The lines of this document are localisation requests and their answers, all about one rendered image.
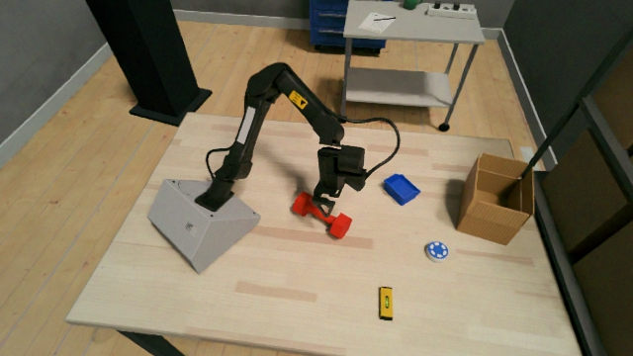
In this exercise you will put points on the yellow pocket level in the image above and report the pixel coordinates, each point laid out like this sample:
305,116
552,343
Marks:
386,303

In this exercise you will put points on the blue plastic bin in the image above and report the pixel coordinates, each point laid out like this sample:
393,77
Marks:
403,186

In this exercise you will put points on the brown cardboard box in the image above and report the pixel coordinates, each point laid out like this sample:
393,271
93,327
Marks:
484,218

